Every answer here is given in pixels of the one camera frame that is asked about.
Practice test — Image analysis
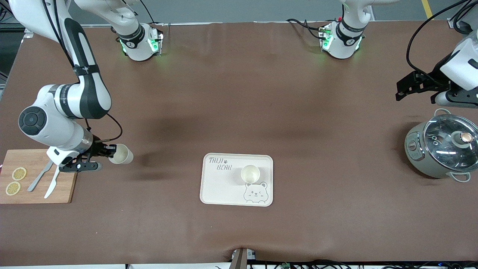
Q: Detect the white plastic cup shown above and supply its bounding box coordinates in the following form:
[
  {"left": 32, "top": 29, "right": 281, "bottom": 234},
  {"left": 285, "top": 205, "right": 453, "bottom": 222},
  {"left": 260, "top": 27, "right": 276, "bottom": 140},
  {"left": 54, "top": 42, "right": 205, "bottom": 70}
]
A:
[
  {"left": 240, "top": 164, "right": 261, "bottom": 185},
  {"left": 108, "top": 144, "right": 134, "bottom": 165}
]

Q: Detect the white tray with bear print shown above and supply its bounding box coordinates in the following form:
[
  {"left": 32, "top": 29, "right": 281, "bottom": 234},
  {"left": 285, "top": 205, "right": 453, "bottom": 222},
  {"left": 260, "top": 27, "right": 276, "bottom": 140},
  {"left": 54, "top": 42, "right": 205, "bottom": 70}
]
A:
[{"left": 199, "top": 152, "right": 274, "bottom": 207}]

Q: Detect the white plastic knife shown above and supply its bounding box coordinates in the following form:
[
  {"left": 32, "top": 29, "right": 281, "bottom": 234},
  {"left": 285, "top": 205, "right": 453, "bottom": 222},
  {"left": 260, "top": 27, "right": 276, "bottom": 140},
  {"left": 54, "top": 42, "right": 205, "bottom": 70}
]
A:
[{"left": 44, "top": 164, "right": 61, "bottom": 199}]

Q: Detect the grey plastic knife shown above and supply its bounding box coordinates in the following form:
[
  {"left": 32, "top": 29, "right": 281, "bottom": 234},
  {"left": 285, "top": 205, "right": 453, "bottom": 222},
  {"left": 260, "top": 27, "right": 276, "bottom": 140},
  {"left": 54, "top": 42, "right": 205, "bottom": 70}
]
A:
[{"left": 27, "top": 160, "right": 54, "bottom": 192}]

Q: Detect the glass pot lid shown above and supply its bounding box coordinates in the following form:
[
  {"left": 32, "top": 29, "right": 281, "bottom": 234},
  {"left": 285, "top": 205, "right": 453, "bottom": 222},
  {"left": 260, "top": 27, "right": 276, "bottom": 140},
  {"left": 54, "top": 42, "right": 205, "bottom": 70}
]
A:
[{"left": 423, "top": 114, "right": 478, "bottom": 172}]

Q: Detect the wooden cutting board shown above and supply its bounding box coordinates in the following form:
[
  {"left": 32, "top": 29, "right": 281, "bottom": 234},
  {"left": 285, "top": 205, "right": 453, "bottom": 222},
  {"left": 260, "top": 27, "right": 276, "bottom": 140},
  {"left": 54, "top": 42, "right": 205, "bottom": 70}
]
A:
[{"left": 0, "top": 149, "right": 78, "bottom": 204}]

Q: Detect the grey-green electric pot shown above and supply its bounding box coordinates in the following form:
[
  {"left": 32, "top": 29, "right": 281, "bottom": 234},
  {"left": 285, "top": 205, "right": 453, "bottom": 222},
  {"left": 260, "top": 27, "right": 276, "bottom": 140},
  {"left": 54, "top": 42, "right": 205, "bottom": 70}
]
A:
[{"left": 404, "top": 108, "right": 478, "bottom": 183}]

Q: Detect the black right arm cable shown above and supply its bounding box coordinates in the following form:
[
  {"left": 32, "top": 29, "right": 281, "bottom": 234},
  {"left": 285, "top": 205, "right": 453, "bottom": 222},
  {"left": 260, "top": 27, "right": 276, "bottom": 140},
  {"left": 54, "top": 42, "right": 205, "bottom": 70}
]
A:
[{"left": 41, "top": 0, "right": 124, "bottom": 145}]

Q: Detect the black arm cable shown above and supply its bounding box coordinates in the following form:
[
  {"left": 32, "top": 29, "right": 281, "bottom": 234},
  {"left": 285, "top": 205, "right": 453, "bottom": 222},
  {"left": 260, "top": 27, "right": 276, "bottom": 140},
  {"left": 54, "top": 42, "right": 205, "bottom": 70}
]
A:
[
  {"left": 406, "top": 0, "right": 478, "bottom": 81},
  {"left": 41, "top": 0, "right": 124, "bottom": 145}
]

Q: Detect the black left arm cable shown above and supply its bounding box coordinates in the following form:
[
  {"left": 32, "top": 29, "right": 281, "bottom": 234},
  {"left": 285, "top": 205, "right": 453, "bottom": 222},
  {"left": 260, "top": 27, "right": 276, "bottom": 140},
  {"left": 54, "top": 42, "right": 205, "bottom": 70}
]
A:
[{"left": 406, "top": 0, "right": 478, "bottom": 81}]

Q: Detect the aluminium frame profile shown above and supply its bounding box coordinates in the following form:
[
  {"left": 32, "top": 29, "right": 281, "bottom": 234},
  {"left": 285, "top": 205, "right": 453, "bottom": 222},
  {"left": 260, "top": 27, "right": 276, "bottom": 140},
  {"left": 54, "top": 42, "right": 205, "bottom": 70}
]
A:
[{"left": 447, "top": 0, "right": 478, "bottom": 35}]

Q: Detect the black base cable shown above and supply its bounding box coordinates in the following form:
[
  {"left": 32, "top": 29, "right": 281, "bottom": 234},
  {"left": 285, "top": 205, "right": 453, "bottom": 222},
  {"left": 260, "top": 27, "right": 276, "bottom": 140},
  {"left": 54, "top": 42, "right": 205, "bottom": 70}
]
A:
[{"left": 286, "top": 18, "right": 326, "bottom": 40}]

